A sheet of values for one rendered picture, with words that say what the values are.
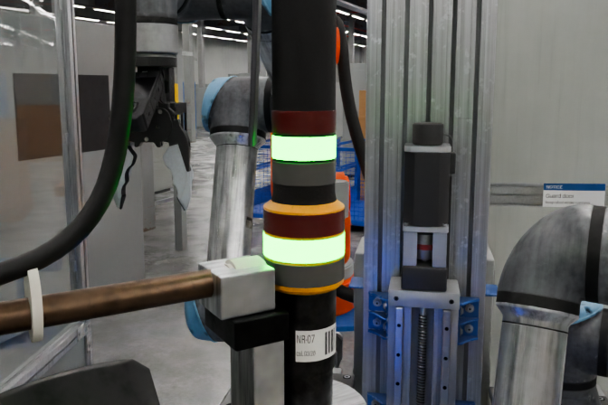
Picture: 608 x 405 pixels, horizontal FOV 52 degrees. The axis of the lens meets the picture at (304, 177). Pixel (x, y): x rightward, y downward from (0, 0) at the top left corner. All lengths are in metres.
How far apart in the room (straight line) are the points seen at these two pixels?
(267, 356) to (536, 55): 1.94
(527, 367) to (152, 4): 0.64
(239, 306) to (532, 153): 1.95
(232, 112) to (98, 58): 3.66
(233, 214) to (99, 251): 3.77
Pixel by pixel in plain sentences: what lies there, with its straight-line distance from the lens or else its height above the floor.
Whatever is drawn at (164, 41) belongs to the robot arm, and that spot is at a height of 1.70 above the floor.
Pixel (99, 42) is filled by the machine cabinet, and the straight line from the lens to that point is 4.91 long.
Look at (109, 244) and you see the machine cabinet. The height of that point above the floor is 0.44.
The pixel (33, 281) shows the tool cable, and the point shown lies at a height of 1.56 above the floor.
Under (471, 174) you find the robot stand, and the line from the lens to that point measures 1.29.
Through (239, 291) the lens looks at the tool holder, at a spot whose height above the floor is 1.54.
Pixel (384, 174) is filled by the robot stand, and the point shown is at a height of 1.46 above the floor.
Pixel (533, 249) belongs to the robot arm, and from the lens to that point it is 0.79.
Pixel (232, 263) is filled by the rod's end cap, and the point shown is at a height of 1.55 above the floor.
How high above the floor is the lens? 1.64
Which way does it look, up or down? 8 degrees down
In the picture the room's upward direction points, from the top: straight up
